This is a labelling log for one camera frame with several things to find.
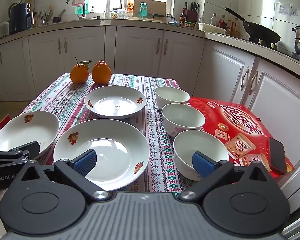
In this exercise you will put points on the utensil holder with utensils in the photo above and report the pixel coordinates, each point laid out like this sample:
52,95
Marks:
45,17

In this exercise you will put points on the white plastic tray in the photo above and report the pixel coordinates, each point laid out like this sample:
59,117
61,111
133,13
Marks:
211,28

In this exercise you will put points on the black smartphone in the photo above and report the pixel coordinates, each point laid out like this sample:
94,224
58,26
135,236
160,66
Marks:
277,155

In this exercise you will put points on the orange juice bottle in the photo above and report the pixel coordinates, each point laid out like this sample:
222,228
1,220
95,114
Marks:
130,5

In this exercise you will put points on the white plate with fruit print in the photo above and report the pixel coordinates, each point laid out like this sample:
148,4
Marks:
115,150
22,132
115,100

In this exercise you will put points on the small black pot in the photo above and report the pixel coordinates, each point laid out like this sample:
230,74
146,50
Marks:
57,19

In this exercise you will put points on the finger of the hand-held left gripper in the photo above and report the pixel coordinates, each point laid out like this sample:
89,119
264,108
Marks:
27,150

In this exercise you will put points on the pink cloth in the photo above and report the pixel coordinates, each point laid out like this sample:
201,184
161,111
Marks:
78,0

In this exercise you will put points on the orange with stem and leaf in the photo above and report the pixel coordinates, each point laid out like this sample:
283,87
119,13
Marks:
78,75

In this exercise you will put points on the gas stove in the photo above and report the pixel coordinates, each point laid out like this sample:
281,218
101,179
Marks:
290,52

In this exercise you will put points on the green dish soap bottle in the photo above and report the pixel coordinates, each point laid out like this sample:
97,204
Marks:
79,10

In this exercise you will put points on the metal kitchen faucet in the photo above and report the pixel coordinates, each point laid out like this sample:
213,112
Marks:
68,0

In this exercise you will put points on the red cardboard carton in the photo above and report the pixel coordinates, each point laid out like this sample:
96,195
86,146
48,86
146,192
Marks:
1,127

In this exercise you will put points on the orange without leaf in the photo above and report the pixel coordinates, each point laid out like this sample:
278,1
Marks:
101,73

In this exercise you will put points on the black wok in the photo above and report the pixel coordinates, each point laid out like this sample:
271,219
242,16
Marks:
262,33

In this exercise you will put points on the brown cardboard sheet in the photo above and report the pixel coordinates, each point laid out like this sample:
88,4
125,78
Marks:
155,6

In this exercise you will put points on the white kitchen cabinets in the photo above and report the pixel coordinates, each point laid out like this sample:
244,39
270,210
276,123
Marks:
90,47

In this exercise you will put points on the dark blue air fryer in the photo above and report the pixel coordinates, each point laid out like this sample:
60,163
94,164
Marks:
20,20

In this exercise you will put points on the knife block with knives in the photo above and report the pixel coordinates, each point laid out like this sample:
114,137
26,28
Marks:
191,15

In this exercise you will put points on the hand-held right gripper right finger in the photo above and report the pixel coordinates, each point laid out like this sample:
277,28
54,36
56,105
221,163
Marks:
203,165

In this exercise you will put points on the clear condiment bottle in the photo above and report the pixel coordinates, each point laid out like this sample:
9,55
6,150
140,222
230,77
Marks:
213,20

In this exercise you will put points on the stack of clear plastic cups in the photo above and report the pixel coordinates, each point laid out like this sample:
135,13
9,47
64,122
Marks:
107,10

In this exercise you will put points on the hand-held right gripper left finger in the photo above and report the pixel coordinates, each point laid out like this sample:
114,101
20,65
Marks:
84,162

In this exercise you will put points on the patterned red green tablecloth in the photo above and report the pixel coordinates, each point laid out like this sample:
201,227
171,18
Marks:
155,135

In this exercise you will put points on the white rice cooker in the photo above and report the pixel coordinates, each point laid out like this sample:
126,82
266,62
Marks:
1,28

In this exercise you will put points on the white bowl with pink flowers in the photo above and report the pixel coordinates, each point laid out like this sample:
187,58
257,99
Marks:
171,96
202,142
182,117

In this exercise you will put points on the red printed snack box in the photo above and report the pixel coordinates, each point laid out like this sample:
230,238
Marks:
210,110

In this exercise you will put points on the glass jar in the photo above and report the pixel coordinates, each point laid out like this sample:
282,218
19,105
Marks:
114,14

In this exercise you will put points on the dark sauce bottle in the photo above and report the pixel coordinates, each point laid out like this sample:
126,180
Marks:
182,18

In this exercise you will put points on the glass mug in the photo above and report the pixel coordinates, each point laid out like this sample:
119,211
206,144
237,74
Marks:
122,14

